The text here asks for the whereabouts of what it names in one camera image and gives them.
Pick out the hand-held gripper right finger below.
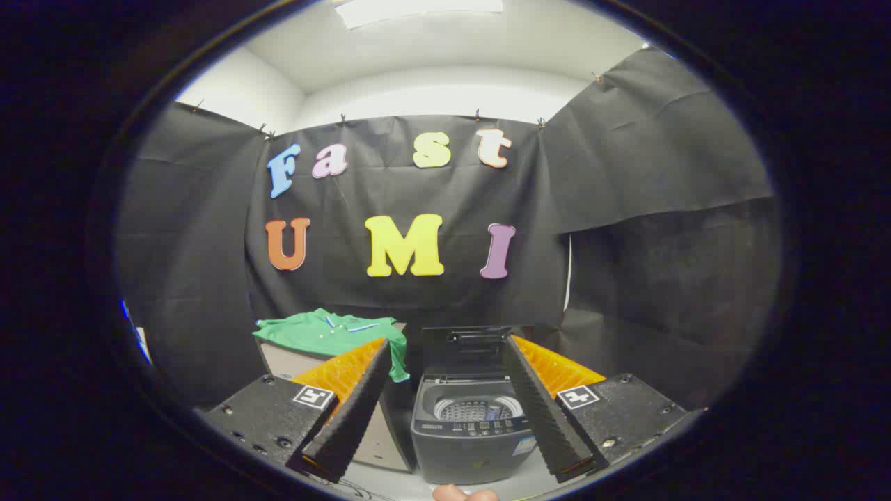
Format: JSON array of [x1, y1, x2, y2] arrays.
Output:
[[503, 334, 697, 483]]

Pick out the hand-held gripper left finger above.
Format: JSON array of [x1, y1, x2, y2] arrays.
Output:
[[197, 337, 393, 484]]

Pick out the green polo shirt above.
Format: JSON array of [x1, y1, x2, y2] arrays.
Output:
[[252, 308, 411, 383]]

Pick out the grey washing machine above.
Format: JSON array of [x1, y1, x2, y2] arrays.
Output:
[[411, 374, 540, 486]]

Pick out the dark washing machine lid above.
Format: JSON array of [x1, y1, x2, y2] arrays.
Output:
[[421, 326, 523, 380]]

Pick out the grey cabinet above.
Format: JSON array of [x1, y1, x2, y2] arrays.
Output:
[[256, 321, 418, 474]]

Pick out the white ceiling light panel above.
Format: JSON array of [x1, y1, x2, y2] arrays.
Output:
[[333, 0, 503, 30]]

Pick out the thin black cable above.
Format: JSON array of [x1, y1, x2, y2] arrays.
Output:
[[306, 477, 391, 501]]

